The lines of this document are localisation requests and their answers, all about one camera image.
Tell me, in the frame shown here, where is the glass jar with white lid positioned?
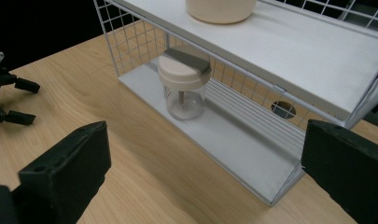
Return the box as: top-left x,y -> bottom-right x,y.
157,44 -> 213,121

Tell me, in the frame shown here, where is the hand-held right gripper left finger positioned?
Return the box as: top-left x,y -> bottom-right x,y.
18,120 -> 112,224

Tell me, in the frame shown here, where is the white cup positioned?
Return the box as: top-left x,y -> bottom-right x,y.
185,0 -> 259,25

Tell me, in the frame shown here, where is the white wire rack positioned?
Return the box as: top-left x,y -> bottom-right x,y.
92,0 -> 378,207

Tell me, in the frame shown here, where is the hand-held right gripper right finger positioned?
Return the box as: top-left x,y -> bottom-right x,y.
301,119 -> 378,224

